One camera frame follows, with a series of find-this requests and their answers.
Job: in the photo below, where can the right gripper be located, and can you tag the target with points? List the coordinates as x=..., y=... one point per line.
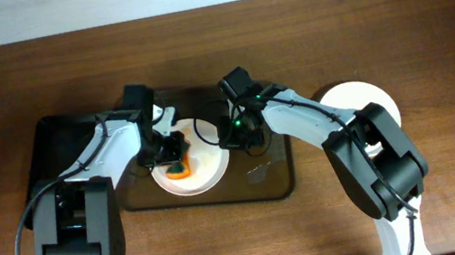
x=243, y=139

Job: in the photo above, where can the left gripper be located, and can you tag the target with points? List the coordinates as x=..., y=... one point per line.
x=173, y=150

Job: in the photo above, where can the orange green scrub sponge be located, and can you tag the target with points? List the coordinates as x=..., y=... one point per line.
x=180, y=169

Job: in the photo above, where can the pink plate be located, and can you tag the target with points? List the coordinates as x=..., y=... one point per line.
x=208, y=164

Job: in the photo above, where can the cream plate with sauce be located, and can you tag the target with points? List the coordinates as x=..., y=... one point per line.
x=357, y=94

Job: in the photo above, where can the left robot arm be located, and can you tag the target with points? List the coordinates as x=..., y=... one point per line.
x=76, y=212

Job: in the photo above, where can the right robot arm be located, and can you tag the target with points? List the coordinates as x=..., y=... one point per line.
x=379, y=167

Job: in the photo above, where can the brown serving tray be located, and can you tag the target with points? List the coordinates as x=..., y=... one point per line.
x=262, y=175

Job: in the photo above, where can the black plastic tray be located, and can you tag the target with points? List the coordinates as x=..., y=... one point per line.
x=59, y=141

